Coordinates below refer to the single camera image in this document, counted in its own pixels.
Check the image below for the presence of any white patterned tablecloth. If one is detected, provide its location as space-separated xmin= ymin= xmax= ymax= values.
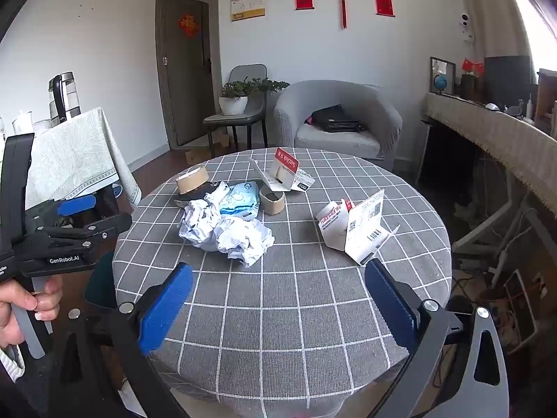
xmin=24 ymin=107 xmax=142 ymax=212

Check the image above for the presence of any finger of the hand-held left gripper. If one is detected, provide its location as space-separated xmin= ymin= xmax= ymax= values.
xmin=26 ymin=194 xmax=97 ymax=227
xmin=32 ymin=212 xmax=133 ymax=253

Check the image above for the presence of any picture frame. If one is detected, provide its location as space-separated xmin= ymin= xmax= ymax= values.
xmin=429 ymin=56 xmax=456 ymax=95

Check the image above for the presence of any grey chair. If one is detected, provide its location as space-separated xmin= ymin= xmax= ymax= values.
xmin=204 ymin=64 xmax=268 ymax=157

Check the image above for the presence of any potted plant in white pot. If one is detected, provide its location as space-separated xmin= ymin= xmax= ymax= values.
xmin=219 ymin=77 xmax=290 ymax=116

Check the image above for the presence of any red card blister packaging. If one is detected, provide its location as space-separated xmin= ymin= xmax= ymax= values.
xmin=250 ymin=148 xmax=315 ymax=193

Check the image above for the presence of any grey door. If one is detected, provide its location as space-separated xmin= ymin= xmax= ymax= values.
xmin=161 ymin=0 xmax=214 ymax=146

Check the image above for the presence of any grey checked tablecloth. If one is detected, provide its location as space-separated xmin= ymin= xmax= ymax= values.
xmin=112 ymin=147 xmax=453 ymax=418

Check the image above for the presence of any person's left hand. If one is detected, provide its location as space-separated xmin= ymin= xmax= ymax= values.
xmin=0 ymin=276 xmax=64 ymax=350

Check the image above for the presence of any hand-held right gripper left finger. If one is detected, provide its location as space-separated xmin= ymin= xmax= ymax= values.
xmin=48 ymin=262 xmax=194 ymax=418

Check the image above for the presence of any white desk frame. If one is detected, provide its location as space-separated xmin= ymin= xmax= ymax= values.
xmin=453 ymin=178 xmax=529 ymax=255

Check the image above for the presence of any white folded packaging card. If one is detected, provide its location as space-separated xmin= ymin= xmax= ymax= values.
xmin=345 ymin=189 xmax=401 ymax=266

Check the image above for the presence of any white security camera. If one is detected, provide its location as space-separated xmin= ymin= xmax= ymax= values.
xmin=455 ymin=12 xmax=476 ymax=43

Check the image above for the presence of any red paper door decoration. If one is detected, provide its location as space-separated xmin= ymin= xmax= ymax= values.
xmin=178 ymin=14 xmax=202 ymax=38

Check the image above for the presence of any black bag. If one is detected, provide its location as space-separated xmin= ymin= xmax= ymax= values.
xmin=311 ymin=104 xmax=366 ymax=133

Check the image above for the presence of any blue face mask packet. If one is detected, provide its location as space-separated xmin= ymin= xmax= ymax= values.
xmin=220 ymin=181 xmax=261 ymax=220

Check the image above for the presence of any black monitor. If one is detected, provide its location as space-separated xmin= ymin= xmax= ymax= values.
xmin=484 ymin=55 xmax=538 ymax=109

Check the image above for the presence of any glass electric kettle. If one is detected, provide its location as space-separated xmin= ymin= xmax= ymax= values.
xmin=48 ymin=72 xmax=81 ymax=123

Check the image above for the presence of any black flat object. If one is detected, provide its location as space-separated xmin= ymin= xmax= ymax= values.
xmin=174 ymin=180 xmax=222 ymax=208

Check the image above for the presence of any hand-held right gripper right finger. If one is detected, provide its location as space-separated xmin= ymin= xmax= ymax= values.
xmin=364 ymin=258 xmax=511 ymax=418

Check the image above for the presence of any brown tape roll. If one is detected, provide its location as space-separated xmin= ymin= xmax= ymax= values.
xmin=176 ymin=168 xmax=210 ymax=195

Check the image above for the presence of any beige fringed desk cloth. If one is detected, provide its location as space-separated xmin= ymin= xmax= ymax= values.
xmin=424 ymin=92 xmax=557 ymax=216

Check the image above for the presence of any cardboard box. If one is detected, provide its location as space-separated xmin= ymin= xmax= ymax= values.
xmin=185 ymin=133 xmax=231 ymax=166

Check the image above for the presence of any clear glass jug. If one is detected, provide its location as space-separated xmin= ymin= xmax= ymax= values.
xmin=12 ymin=111 xmax=36 ymax=137

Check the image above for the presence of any grey armchair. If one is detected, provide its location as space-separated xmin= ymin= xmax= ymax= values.
xmin=273 ymin=80 xmax=403 ymax=170

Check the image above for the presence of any wall calendar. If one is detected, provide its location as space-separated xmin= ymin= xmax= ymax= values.
xmin=230 ymin=0 xmax=266 ymax=22

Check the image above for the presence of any cardboard tape core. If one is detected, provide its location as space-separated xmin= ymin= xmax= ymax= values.
xmin=259 ymin=184 xmax=287 ymax=215

